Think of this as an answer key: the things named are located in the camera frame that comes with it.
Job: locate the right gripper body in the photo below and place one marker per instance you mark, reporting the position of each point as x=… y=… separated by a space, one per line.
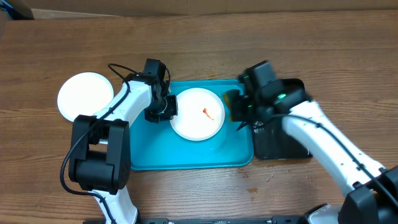
x=250 y=115

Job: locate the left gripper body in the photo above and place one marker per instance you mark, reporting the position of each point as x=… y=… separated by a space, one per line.
x=165 y=110

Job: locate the green yellow sponge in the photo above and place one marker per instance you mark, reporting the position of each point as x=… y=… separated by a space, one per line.
x=231 y=99

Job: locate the white plate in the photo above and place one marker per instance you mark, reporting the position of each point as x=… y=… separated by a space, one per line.
x=84 y=93
x=200 y=114

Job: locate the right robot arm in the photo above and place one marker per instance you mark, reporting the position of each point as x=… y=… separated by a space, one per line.
x=369 y=189

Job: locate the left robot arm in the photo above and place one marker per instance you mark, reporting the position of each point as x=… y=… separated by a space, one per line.
x=99 y=161

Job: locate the black rectangular water tray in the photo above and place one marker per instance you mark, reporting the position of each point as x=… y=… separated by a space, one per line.
x=269 y=138

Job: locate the dark object top left corner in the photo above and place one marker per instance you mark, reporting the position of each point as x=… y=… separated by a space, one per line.
x=17 y=9

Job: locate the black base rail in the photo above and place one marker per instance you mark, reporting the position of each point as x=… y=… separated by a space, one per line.
x=283 y=219

